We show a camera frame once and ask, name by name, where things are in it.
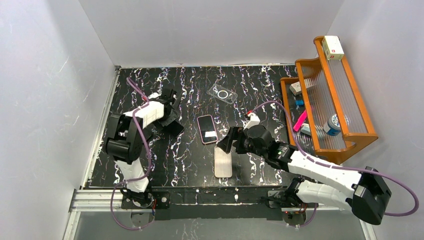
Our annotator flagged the pink phone case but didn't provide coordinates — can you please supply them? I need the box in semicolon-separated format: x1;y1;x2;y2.
196;114;219;145

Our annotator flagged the beige phone case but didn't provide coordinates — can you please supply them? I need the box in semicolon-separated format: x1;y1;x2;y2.
214;146;233;179

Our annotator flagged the clear magsafe phone case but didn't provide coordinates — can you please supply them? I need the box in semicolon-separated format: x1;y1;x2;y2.
207;83;238;104

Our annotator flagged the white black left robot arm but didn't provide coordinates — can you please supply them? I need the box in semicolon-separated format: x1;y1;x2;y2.
103;88;184;194

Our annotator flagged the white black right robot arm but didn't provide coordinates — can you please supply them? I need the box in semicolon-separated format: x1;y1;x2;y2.
217;125;392;225

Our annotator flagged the light blue eraser block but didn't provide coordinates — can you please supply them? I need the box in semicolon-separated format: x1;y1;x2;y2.
300;123;312;136

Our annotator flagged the pink highlighter marker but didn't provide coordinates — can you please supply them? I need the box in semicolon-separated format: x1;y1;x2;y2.
293;110;308;132

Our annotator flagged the blue small block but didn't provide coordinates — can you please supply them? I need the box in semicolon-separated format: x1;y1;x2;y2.
295;100;305;106

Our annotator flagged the grey white small box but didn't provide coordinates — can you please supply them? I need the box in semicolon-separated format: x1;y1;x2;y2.
289;81;302;96

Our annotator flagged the orange wooden shelf rack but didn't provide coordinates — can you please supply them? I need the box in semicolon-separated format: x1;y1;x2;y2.
280;36;378;164

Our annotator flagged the blue white tape roll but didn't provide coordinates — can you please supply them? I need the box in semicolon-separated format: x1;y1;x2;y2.
323;114;341;136

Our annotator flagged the white box with red label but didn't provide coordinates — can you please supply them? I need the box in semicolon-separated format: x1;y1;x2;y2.
321;35;344;61

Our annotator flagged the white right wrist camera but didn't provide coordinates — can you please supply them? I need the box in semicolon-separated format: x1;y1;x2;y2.
243;111;261;130

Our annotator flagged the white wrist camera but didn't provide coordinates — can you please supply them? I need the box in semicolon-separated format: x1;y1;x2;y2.
148;92;161;101
243;111;261;130

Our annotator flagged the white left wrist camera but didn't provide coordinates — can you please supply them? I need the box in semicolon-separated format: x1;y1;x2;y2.
148;92;161;101

